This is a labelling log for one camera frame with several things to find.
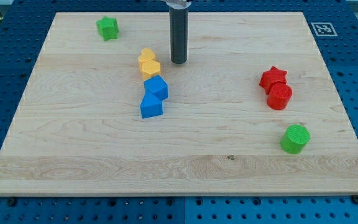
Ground red star block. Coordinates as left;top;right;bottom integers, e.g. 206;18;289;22
259;66;288;95

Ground black bolt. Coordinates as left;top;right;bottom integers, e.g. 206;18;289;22
351;195;358;205
7;197;17;207

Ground black bolt front left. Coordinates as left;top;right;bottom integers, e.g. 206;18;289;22
7;197;17;207

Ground yellow heart block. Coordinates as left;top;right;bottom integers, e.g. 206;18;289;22
138;48;157;70

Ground red cylinder block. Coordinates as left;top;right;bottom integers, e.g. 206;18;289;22
267;83;293;110

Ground black bolt front right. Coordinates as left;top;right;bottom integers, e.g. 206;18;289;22
351;195;358;205

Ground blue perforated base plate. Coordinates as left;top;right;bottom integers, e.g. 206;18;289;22
0;0;358;223

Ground green star block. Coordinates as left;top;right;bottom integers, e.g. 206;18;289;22
96;16;119;41

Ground white fiducial marker tag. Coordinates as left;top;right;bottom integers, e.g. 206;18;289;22
311;22;337;37

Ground yellow hexagon block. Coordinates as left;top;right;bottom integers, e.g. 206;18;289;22
140;60;161;81

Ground blue cube block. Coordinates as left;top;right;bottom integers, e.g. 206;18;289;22
144;75;168;101

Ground green cylinder block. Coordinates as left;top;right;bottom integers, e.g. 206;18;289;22
280;124;310;154

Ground wooden board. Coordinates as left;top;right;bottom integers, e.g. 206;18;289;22
0;12;358;197

